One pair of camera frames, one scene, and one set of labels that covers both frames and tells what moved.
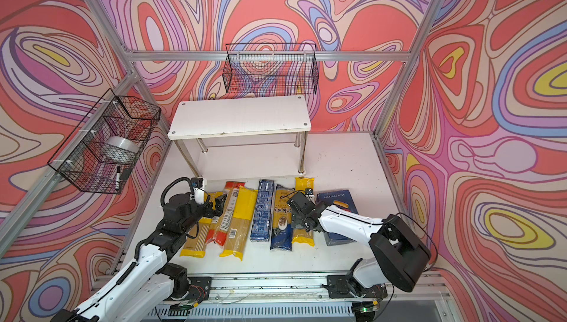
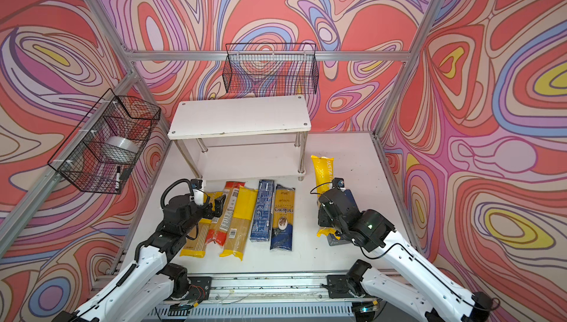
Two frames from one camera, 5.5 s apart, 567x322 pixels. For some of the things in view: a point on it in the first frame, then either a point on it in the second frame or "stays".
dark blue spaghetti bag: [282, 233] stays
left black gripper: [219, 205] stays
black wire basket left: [101, 147] stays
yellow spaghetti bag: [302, 235] to [323, 167]
